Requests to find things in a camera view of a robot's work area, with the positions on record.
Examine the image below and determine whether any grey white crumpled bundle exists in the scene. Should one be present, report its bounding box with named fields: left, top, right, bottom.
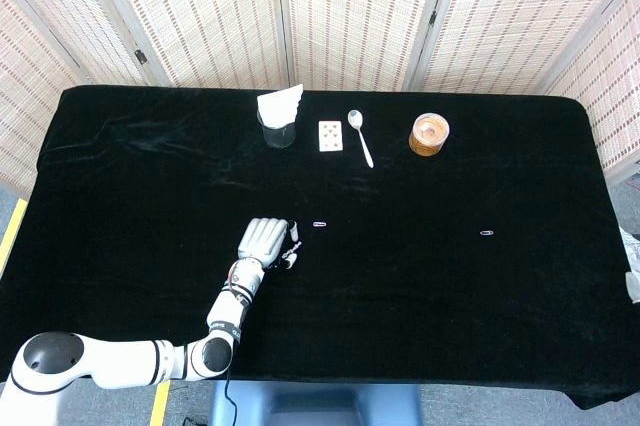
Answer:
left=619, top=225, right=640, bottom=270

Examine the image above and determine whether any white folded paper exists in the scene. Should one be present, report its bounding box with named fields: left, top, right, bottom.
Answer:
left=256, top=83, right=306, bottom=128

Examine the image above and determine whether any yellow floor tape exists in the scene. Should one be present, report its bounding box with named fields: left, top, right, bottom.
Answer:
left=0, top=198, right=29, bottom=277
left=149, top=380, right=172, bottom=426

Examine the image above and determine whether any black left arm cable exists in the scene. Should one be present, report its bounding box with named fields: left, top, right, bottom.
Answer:
left=221, top=368, right=242, bottom=420

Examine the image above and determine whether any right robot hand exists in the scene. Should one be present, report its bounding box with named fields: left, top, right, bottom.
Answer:
left=624, top=270, right=640, bottom=305

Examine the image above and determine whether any clear jar of rubber bands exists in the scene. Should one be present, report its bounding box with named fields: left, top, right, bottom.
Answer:
left=408, top=112, right=451, bottom=159

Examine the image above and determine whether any black velvet tablecloth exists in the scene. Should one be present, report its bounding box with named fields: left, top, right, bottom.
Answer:
left=22, top=84, right=632, bottom=410

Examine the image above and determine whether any woven bamboo folding screen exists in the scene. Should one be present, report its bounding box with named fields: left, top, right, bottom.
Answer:
left=0, top=0, right=640, bottom=197

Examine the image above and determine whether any clear empty glass cup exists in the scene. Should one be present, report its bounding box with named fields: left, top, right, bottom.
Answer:
left=256, top=108, right=297, bottom=150

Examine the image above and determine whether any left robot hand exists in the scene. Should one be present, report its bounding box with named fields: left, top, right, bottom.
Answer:
left=237, top=217, right=304, bottom=271

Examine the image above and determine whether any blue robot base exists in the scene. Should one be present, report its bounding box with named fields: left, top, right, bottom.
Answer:
left=208, top=379, right=422, bottom=426

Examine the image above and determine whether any white plastic spoon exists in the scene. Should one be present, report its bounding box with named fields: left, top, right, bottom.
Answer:
left=347, top=109, right=375, bottom=169

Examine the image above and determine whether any white playing card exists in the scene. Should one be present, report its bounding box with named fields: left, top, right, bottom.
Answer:
left=317, top=120, right=346, bottom=153

